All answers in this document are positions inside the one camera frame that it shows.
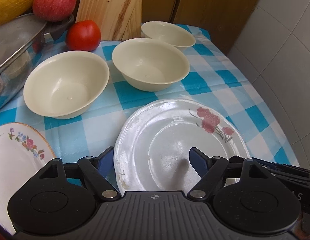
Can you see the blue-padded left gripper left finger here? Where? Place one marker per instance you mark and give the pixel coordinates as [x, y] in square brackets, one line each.
[94, 173]

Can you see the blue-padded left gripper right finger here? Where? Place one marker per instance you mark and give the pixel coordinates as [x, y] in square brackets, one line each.
[212, 171]

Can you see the white plate pink flowers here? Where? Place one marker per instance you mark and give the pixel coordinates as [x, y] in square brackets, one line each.
[152, 150]

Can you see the white plate gold rim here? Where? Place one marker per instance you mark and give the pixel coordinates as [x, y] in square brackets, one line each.
[23, 152]

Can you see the cream bowl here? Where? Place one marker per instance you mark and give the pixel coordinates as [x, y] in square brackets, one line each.
[65, 85]
[150, 65]
[168, 33]

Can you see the blue white checkered tablecloth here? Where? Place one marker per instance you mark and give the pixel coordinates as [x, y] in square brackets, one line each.
[213, 81]

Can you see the red tomato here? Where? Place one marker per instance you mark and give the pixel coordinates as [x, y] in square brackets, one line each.
[83, 35]

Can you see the steel pot with lid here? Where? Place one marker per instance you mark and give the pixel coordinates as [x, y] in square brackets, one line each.
[21, 43]

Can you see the wooden cabinet doors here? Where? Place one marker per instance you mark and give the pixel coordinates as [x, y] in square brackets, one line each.
[223, 19]

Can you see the wooden knife block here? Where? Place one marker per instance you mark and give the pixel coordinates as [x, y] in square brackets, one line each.
[118, 20]

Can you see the red apple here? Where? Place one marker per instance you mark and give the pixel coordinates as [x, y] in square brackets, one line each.
[53, 10]

